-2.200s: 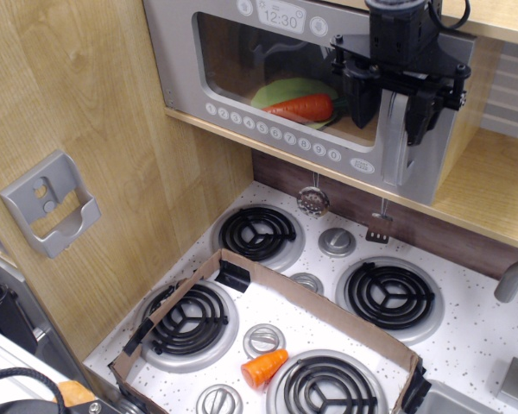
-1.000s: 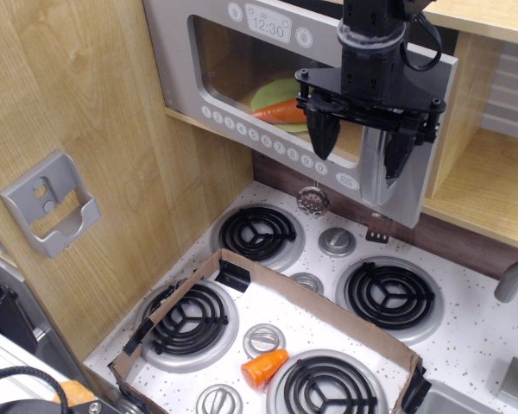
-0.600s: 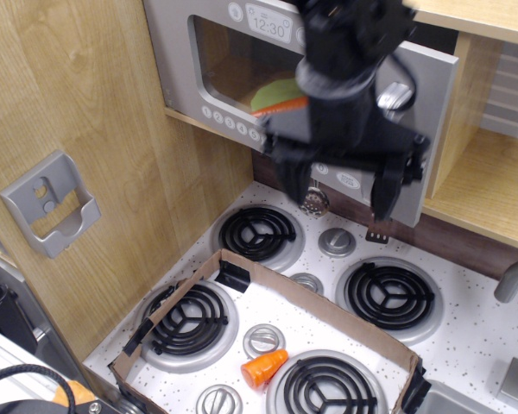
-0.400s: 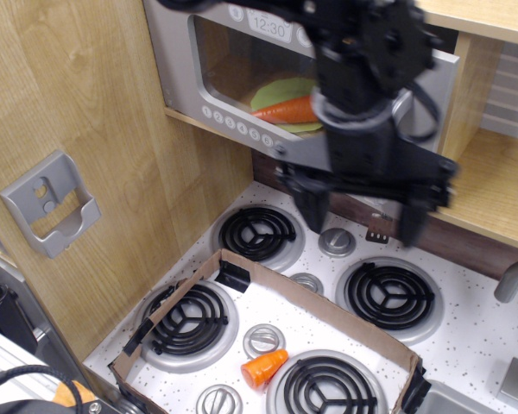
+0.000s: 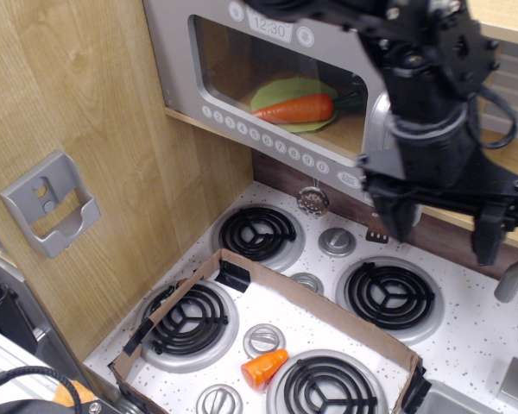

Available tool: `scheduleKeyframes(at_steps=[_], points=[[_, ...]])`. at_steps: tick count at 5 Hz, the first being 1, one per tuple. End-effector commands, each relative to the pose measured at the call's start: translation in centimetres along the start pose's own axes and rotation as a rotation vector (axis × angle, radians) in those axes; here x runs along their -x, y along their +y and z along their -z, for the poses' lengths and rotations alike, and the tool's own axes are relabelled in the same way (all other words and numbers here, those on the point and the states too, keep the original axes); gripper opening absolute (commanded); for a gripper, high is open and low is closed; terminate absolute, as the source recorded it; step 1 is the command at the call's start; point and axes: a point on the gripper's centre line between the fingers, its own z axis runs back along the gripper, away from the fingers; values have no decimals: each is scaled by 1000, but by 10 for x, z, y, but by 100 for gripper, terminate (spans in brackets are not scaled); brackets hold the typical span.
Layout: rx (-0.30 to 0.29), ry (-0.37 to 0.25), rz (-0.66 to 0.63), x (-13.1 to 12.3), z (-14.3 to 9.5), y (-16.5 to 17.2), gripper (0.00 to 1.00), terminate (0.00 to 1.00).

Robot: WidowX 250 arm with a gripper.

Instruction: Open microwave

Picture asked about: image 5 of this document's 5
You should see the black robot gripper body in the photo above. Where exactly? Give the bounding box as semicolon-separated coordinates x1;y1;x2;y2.
357;124;518;218

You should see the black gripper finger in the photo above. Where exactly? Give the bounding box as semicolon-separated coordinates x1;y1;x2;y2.
471;203;518;266
372;191;422;242

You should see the silver toy microwave door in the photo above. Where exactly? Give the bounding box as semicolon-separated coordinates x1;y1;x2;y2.
144;1;394;204

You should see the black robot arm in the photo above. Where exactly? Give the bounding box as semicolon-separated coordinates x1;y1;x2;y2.
251;1;518;266

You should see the orange toy carrot in microwave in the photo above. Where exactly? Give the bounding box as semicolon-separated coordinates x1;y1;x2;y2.
252;92;363;124

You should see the hanging small spatula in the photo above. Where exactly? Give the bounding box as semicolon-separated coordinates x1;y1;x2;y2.
365;212;389;244

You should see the grey stove knob back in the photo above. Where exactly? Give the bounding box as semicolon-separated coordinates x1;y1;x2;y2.
318;228;357;258

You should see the grey stove knob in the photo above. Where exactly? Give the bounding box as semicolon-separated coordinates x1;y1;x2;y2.
318;228;357;258
243;323;286;359
196;384;243;414
290;273;324;295

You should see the back right black burner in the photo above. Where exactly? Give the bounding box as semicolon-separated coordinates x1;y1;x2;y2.
335;256;445;345

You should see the black burner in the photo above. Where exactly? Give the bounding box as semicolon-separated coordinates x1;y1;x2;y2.
335;256;445;345
211;204;306;273
265;349;389;414
142;281;239;373

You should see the hanging metal strainer spoon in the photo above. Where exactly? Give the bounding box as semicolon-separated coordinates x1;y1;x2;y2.
296;179;331;217

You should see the grey stove knob middle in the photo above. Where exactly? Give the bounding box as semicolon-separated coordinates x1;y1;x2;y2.
290;273;324;295

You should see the back left black burner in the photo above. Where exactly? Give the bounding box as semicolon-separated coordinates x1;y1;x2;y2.
211;204;306;273

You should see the brown cardboard tray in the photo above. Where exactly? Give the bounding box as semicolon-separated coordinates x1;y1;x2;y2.
110;250;430;413

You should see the green toy plate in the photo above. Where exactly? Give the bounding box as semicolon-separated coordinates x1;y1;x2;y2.
250;77;338;134

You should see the front right black burner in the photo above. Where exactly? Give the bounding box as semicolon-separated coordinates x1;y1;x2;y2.
265;349;389;414

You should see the silver toy sink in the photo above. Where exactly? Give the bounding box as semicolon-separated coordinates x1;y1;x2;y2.
416;357;518;413

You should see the grey stove knob front centre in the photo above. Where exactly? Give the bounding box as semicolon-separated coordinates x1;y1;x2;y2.
243;323;286;359

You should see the orange carrot piece on stove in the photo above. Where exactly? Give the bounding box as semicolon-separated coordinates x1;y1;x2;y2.
240;348;289;388

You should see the front left black burner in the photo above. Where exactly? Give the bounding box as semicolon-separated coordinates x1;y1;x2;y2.
142;281;239;373

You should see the grey wall phone holder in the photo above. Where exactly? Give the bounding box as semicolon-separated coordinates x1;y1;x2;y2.
0;150;102;259

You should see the black cable bottom left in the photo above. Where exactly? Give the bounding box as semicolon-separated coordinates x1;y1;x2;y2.
0;365;82;414

